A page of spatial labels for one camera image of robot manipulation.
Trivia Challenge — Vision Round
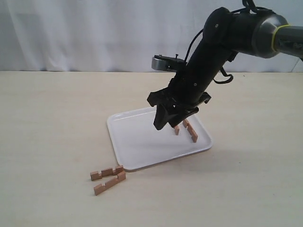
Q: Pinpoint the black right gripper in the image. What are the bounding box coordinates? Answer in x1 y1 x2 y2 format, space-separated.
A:
147 79 211 131

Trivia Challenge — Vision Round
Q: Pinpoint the notched wooden block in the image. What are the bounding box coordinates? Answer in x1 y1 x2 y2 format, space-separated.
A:
90 166 124 181
183 119 198 143
174 125 180 135
93 171 126 196

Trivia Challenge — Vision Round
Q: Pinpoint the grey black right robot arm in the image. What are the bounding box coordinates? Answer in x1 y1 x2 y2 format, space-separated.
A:
147 7 303 130

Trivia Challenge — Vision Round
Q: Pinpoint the white plastic tray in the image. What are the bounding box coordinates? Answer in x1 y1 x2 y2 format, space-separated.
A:
107 107 214 171

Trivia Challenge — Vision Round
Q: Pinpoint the white backdrop curtain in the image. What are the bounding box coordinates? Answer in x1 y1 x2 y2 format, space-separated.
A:
0 0 303 73

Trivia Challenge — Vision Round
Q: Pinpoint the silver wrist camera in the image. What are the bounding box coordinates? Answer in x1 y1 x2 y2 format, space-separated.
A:
151 54 187 72

